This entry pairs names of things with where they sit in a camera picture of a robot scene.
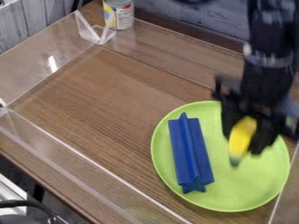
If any black cable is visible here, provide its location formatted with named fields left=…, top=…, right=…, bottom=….
left=0, top=199, right=58, bottom=224

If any clear acrylic enclosure wall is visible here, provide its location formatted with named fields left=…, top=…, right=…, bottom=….
left=0, top=6, right=299, bottom=224

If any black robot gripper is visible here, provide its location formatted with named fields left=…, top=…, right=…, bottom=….
left=213, top=44, right=299, bottom=155

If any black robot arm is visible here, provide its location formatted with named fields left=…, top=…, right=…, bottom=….
left=213, top=0, right=299, bottom=158

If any green round plate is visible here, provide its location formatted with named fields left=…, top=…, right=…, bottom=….
left=151, top=101, right=292, bottom=212

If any blue star-shaped block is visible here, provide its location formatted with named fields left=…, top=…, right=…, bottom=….
left=169, top=112, right=216, bottom=193

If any yellow toy banana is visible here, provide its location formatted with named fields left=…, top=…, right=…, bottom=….
left=229, top=116, right=258, bottom=167

